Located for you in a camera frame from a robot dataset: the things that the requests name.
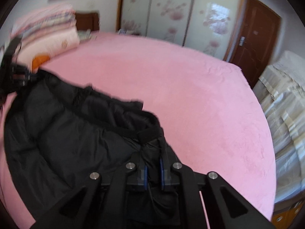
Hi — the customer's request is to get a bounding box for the pink frilled folded blanket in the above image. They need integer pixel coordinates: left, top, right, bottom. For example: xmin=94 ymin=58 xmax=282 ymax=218
xmin=11 ymin=3 xmax=77 ymax=44

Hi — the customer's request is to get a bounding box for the brown wooden door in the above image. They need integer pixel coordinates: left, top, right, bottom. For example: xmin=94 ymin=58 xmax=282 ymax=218
xmin=227 ymin=0 xmax=282 ymax=83

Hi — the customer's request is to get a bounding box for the floral sliding door wardrobe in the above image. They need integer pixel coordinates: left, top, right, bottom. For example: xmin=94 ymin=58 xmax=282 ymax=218
xmin=116 ymin=0 xmax=247 ymax=61

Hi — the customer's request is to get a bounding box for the wooden drawer chest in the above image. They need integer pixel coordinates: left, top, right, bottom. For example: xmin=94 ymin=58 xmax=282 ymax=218
xmin=271 ymin=204 xmax=305 ymax=229

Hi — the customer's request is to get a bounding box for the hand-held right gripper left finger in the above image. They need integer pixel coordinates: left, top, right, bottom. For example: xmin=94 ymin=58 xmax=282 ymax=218
xmin=30 ymin=153 xmax=148 ymax=229

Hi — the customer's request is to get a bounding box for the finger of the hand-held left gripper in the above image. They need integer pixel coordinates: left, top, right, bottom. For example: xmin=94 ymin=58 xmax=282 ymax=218
xmin=11 ymin=75 xmax=37 ymax=87
xmin=11 ymin=63 xmax=37 ymax=76

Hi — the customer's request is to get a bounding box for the small grey cloth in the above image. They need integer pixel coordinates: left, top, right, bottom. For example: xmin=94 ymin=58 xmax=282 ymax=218
xmin=79 ymin=30 xmax=97 ymax=41

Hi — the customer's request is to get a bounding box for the black puffer jacket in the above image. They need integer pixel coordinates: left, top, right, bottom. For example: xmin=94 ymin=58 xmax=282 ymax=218
xmin=3 ymin=69 xmax=203 ymax=229

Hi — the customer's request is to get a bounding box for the dark wooden headboard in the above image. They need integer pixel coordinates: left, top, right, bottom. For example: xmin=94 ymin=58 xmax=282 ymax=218
xmin=75 ymin=11 xmax=100 ymax=32

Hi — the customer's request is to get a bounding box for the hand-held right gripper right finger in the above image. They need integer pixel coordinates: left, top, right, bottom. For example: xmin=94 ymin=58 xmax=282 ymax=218
xmin=158 ymin=145 xmax=275 ymax=229

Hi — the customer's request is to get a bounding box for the pink bed blanket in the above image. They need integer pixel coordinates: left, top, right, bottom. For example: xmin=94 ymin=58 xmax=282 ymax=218
xmin=0 ymin=31 xmax=277 ymax=229

